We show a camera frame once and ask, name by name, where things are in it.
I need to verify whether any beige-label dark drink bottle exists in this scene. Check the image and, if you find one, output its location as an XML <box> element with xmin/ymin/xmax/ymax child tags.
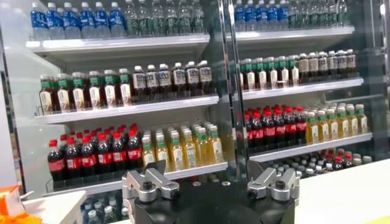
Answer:
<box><xmin>308</xmin><ymin>52</ymin><xmax>320</xmax><ymax>82</ymax></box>
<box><xmin>297</xmin><ymin>53</ymin><xmax>310</xmax><ymax>83</ymax></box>

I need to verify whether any black cabinet centre post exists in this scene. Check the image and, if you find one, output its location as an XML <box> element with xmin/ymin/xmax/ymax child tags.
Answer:
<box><xmin>218</xmin><ymin>0</ymin><xmax>249</xmax><ymax>183</ymax></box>

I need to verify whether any blue-label water bottle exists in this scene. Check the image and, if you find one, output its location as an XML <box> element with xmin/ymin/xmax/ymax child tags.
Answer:
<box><xmin>267</xmin><ymin>0</ymin><xmax>278</xmax><ymax>30</ymax></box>
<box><xmin>30</xmin><ymin>2</ymin><xmax>49</xmax><ymax>40</ymax></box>
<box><xmin>108</xmin><ymin>2</ymin><xmax>126</xmax><ymax>38</ymax></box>
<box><xmin>87</xmin><ymin>209</ymin><xmax>101</xmax><ymax>224</ymax></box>
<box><xmin>79</xmin><ymin>2</ymin><xmax>96</xmax><ymax>39</ymax></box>
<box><xmin>256</xmin><ymin>0</ymin><xmax>268</xmax><ymax>31</ymax></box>
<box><xmin>45</xmin><ymin>2</ymin><xmax>65</xmax><ymax>40</ymax></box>
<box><xmin>233</xmin><ymin>0</ymin><xmax>246</xmax><ymax>32</ymax></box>
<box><xmin>277</xmin><ymin>0</ymin><xmax>289</xmax><ymax>30</ymax></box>
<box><xmin>245</xmin><ymin>0</ymin><xmax>257</xmax><ymax>32</ymax></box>
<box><xmin>93</xmin><ymin>2</ymin><xmax>111</xmax><ymax>39</ymax></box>
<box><xmin>62</xmin><ymin>2</ymin><xmax>80</xmax><ymax>40</ymax></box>

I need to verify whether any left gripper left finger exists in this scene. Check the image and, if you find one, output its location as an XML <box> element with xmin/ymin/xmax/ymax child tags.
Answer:
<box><xmin>121</xmin><ymin>160</ymin><xmax>180</xmax><ymax>203</ymax></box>

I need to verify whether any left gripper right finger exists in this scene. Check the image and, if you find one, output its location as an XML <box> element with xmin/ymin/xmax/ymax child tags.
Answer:
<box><xmin>246</xmin><ymin>160</ymin><xmax>301</xmax><ymax>202</ymax></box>

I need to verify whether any white side table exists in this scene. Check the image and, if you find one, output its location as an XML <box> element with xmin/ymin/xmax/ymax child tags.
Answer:
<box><xmin>23</xmin><ymin>190</ymin><xmax>88</xmax><ymax>224</ymax></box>

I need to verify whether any orange and white box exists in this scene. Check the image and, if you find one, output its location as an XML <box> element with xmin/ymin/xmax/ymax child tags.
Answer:
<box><xmin>0</xmin><ymin>185</ymin><xmax>34</xmax><ymax>217</ymax></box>

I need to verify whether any glass cabinet door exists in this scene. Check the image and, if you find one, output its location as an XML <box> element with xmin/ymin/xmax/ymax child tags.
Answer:
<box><xmin>365</xmin><ymin>0</ymin><xmax>390</xmax><ymax>138</ymax></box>

